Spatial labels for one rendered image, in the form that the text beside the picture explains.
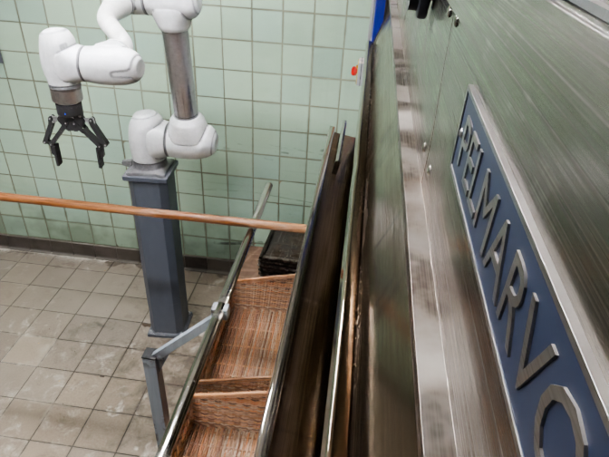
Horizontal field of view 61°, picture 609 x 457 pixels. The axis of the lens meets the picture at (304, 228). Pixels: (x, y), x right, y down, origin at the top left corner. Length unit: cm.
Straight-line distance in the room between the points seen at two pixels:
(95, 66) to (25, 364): 189
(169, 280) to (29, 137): 128
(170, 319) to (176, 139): 107
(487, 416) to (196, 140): 215
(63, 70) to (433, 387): 152
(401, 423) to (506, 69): 27
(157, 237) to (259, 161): 75
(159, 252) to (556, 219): 255
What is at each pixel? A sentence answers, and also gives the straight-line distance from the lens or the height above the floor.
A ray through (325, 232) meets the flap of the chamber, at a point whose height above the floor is 141.
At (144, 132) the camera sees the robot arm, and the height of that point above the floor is 121.
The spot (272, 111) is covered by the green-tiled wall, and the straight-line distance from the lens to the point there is 284.
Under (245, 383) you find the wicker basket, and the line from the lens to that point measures 179.
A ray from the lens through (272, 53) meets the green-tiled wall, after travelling 275.
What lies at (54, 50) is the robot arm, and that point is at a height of 171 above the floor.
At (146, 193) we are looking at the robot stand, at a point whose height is 91.
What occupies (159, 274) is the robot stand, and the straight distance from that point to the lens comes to 276.
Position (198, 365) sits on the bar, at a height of 117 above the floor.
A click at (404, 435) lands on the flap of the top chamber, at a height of 181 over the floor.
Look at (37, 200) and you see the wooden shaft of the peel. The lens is 198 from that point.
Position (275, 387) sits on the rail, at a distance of 89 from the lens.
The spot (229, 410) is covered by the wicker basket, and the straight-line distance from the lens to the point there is 181.
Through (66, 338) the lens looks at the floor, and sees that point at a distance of 319.
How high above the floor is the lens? 212
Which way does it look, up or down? 33 degrees down
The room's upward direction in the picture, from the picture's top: 3 degrees clockwise
